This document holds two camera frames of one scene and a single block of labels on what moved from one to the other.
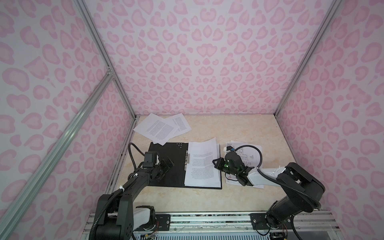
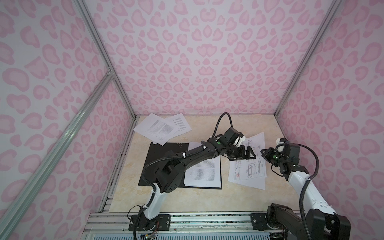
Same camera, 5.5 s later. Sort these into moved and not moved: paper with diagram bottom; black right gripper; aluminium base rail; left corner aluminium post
Moved: black right gripper; paper with diagram bottom
Not moved: aluminium base rail; left corner aluminium post
